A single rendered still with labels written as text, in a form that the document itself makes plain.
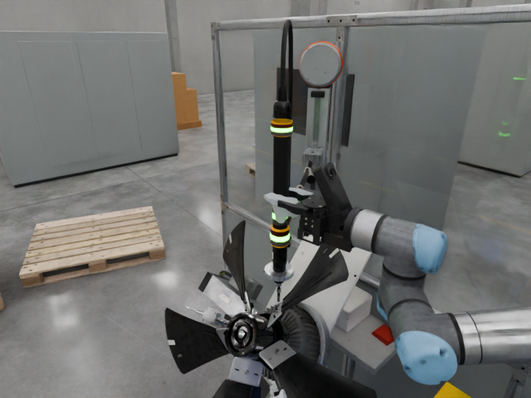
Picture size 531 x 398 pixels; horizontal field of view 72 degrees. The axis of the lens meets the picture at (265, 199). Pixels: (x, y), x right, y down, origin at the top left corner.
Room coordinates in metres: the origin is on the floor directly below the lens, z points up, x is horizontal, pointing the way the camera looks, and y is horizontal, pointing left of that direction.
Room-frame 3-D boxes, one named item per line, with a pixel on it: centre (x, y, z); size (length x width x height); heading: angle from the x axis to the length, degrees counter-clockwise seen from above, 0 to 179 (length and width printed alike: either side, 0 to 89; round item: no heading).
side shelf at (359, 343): (1.18, -0.37, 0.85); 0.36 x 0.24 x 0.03; 41
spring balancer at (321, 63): (1.43, -0.20, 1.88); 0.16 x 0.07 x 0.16; 76
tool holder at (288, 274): (0.74, -0.04, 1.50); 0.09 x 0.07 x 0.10; 166
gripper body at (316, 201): (0.65, -0.13, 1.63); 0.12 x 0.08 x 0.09; 51
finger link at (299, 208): (0.67, -0.07, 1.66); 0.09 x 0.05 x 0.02; 60
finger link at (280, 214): (0.70, -0.03, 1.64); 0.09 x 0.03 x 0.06; 60
